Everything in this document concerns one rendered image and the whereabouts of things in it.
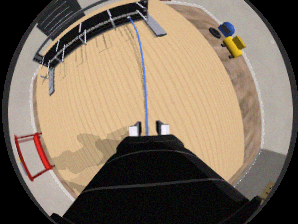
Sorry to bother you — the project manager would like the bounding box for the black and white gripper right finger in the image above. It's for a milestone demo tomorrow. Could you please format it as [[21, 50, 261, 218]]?
[[156, 120, 170, 135]]

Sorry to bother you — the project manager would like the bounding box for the black metal rack frame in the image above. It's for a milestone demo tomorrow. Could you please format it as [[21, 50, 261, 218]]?
[[32, 0, 167, 96]]

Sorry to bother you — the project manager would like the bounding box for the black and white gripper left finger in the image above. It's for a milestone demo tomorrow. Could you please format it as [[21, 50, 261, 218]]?
[[129, 121, 142, 136]]

